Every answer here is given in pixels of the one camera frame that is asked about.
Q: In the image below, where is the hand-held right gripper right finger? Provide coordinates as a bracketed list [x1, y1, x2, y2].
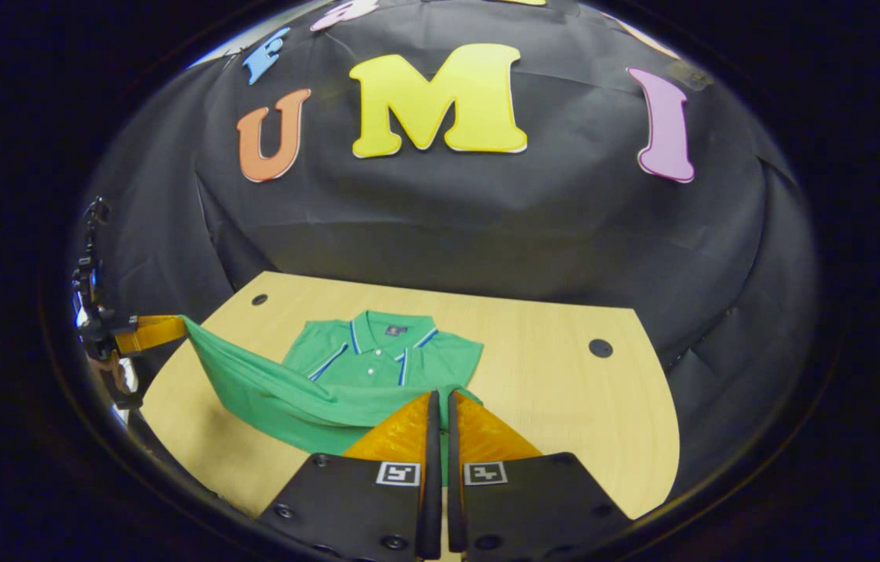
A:
[447, 390, 632, 562]

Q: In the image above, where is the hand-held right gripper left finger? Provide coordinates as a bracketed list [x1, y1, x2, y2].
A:
[256, 390, 442, 562]

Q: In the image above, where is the green T-shirt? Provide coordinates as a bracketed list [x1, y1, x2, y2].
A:
[180, 310, 485, 457]

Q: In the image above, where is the black backdrop cloth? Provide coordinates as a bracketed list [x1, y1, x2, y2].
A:
[69, 0, 823, 500]

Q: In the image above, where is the grey tape patch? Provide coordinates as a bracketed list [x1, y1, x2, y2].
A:
[670, 62, 715, 91]

